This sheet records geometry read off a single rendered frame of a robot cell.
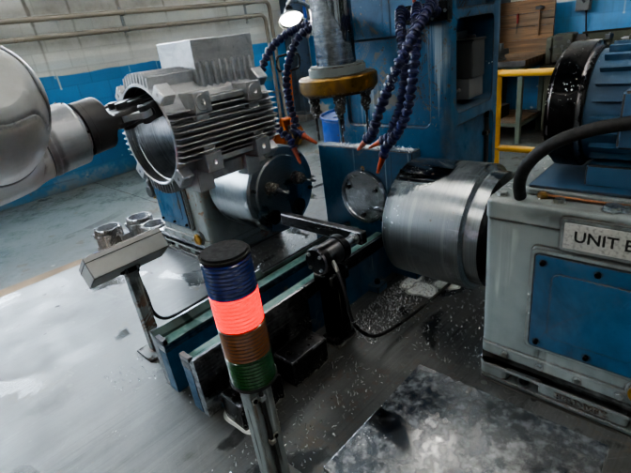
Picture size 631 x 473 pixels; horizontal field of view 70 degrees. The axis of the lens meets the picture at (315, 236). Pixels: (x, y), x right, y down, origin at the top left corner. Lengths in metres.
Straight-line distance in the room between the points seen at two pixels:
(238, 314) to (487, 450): 0.37
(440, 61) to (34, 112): 0.89
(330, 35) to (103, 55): 5.78
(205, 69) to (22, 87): 0.35
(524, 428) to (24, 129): 0.67
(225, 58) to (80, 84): 5.82
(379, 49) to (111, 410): 1.03
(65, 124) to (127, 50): 6.17
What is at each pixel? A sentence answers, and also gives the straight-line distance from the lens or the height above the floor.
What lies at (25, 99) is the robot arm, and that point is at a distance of 0.48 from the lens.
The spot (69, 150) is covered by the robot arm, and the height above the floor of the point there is 1.33.
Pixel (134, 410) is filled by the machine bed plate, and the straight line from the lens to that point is 1.02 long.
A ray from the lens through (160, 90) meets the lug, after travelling 0.70.
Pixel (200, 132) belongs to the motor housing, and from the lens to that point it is 0.72.
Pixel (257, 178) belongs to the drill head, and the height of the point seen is 1.10.
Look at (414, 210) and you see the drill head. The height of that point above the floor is 1.10.
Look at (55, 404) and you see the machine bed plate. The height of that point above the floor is 0.80.
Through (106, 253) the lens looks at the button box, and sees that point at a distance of 1.01.
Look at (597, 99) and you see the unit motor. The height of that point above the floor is 1.30.
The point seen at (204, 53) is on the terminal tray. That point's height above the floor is 1.42.
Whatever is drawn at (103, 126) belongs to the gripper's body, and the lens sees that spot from 0.70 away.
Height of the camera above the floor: 1.43
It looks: 24 degrees down
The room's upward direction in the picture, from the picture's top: 8 degrees counter-clockwise
